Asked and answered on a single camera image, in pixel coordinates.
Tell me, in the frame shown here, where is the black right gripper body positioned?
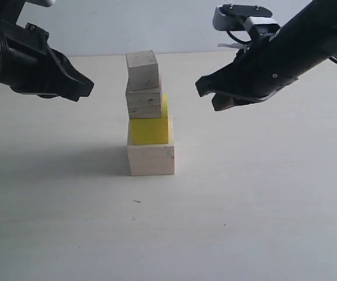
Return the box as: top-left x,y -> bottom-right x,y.
229,26 -> 303,102

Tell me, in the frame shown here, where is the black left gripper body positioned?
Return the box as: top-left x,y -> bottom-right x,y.
0,20 -> 55,95

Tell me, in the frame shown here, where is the medium striped wooden cube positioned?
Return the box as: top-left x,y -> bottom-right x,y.
125,74 -> 163,119

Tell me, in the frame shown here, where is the yellow painted cube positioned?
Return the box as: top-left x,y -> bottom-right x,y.
130,94 -> 169,145

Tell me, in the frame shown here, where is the small pale wooden cube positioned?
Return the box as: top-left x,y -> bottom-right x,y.
125,50 -> 159,90

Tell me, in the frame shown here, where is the large light wooden cube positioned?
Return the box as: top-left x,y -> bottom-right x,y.
126,114 -> 175,176

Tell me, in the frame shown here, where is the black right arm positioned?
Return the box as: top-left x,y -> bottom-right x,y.
195,1 -> 337,111

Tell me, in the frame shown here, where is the white tape strip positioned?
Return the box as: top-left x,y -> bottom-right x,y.
217,43 -> 247,49

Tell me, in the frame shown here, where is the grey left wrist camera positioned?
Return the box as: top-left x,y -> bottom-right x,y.
0,0 -> 56,25

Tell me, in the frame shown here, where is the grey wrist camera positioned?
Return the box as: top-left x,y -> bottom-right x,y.
212,4 -> 280,32
0,0 -> 56,25

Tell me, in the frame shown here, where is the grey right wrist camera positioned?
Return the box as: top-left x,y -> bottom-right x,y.
212,4 -> 280,32

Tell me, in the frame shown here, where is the black right camera cable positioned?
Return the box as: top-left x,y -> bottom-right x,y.
226,28 -> 254,46

